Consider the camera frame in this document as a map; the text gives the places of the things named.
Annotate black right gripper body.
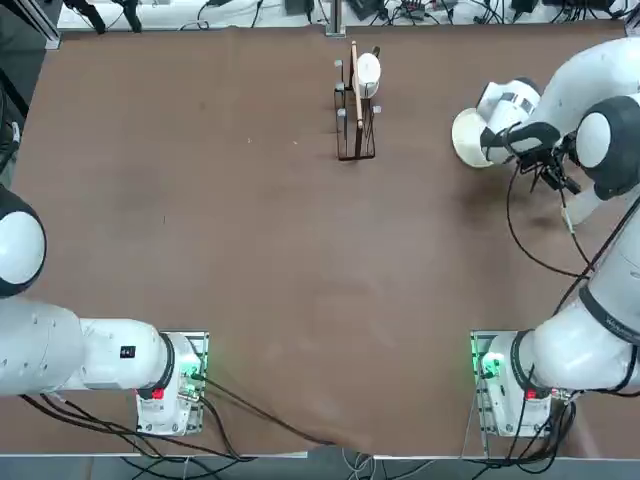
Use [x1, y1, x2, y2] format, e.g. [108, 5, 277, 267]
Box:
[518, 137, 577, 177]

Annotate white round plate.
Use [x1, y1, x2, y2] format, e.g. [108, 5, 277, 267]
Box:
[451, 107, 494, 170]

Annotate black tripod leg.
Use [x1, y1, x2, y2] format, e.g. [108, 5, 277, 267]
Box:
[64, 0, 109, 35]
[117, 0, 144, 34]

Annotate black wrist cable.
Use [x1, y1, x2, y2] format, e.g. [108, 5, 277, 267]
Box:
[506, 159, 601, 279]

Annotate black wire wooden cup rack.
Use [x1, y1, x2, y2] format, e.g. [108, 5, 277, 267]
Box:
[331, 40, 384, 162]

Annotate white mug black handle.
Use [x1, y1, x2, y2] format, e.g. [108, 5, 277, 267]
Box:
[351, 45, 384, 100]

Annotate aluminium frame post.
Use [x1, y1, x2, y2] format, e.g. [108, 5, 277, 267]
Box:
[324, 0, 347, 37]

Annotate dark arm base cable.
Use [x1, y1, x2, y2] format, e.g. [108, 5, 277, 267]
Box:
[199, 375, 346, 447]

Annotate aluminium corner rail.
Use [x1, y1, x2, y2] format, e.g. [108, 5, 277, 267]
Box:
[19, 0, 62, 50]

